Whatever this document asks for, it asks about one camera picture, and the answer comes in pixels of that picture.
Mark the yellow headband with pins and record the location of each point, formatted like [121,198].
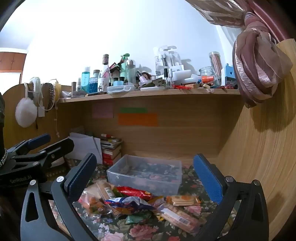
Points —
[57,89]

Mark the white box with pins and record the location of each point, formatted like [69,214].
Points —
[181,77]

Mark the glass jar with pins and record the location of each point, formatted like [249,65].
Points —
[209,72]

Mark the clear lidded box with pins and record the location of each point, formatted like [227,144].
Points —
[121,89]

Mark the blue box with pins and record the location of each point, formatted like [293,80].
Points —
[227,76]

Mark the small blue jar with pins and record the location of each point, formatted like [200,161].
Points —
[118,83]

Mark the pink tied curtain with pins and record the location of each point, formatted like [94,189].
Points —
[254,64]

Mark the clear dome cap bottle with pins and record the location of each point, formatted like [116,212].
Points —
[130,71]

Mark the green sticky note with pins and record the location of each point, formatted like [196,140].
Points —
[133,110]

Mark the clear plastic container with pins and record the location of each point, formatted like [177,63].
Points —
[143,183]

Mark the green snack packet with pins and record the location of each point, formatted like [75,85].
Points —
[136,219]

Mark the white papers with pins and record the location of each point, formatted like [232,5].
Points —
[83,146]

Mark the long clear biscuit packet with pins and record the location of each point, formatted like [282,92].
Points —
[178,219]

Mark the blue snack bag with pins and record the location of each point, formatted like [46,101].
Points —
[129,204]

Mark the wooden wall cabinet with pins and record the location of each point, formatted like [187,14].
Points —
[11,59]

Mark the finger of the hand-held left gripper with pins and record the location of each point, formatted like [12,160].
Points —
[55,150]
[39,141]

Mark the floral tablecloth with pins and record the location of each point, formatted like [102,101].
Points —
[138,231]

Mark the orange label cracker packet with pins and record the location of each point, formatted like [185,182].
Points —
[182,200]

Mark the makeup brush package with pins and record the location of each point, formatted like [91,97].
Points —
[167,60]

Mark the red snack packet orange print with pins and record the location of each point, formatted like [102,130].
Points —
[133,192]

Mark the white fluffy earmuffs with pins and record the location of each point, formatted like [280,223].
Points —
[25,113]

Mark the teal liquid bottle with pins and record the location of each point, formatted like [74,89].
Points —
[85,80]

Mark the tall bottle cork top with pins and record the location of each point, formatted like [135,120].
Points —
[106,67]

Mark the green pump bottle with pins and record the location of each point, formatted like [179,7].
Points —
[124,67]

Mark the white printed mug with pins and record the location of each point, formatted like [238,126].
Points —
[103,85]

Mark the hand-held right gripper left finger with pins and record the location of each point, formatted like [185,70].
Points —
[81,172]

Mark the pink sticky note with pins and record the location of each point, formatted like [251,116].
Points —
[102,110]

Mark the clear crispy cake packet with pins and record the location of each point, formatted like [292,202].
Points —
[92,204]

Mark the dark studded headband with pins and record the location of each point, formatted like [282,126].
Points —
[49,95]

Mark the orange sticky note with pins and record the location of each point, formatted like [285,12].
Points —
[138,119]

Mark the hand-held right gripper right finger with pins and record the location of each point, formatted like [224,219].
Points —
[208,178]

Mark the dark red curved rail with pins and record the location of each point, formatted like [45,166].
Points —
[268,16]

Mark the blue glass bottle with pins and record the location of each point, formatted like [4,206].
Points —
[93,84]

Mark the tall clear tube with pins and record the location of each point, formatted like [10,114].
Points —
[215,63]

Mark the stack of books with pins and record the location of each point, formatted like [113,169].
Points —
[111,150]

